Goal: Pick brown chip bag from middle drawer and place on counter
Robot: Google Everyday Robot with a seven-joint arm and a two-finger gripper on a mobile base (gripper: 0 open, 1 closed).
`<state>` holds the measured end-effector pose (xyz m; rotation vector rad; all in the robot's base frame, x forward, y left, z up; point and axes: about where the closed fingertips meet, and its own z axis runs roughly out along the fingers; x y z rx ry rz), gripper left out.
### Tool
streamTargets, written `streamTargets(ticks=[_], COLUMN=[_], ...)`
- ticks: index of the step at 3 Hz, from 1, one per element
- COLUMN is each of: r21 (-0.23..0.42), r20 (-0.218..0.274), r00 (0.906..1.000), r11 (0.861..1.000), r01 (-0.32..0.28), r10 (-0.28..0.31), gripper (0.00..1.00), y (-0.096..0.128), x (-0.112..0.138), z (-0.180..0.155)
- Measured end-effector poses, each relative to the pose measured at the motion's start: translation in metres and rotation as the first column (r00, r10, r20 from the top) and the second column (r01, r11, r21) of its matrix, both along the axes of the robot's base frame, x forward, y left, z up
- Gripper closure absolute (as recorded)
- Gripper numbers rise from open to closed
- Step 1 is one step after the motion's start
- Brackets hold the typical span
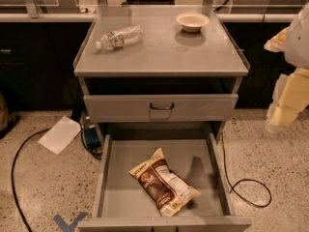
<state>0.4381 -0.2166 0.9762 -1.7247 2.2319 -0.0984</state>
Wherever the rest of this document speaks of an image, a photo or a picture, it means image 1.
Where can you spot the white paper sheet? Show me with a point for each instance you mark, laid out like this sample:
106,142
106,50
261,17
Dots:
60,136

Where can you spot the beige paper bowl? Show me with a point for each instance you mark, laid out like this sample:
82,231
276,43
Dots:
192,22

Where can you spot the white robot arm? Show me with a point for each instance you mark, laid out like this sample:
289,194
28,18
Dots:
297,41

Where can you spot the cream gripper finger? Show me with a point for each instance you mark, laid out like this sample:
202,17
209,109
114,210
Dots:
293,100
278,89

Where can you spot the brown chip bag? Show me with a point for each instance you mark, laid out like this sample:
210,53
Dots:
169,191

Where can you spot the blue power box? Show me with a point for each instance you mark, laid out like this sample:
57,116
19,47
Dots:
91,138

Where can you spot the clear plastic water bottle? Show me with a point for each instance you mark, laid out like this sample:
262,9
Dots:
117,39

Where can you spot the closed grey top drawer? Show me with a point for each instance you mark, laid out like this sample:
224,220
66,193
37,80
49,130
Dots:
160,108

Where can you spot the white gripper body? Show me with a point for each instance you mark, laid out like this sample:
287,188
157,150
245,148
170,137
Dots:
297,45

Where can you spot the grey drawer cabinet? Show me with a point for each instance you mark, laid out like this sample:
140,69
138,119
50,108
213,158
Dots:
167,61

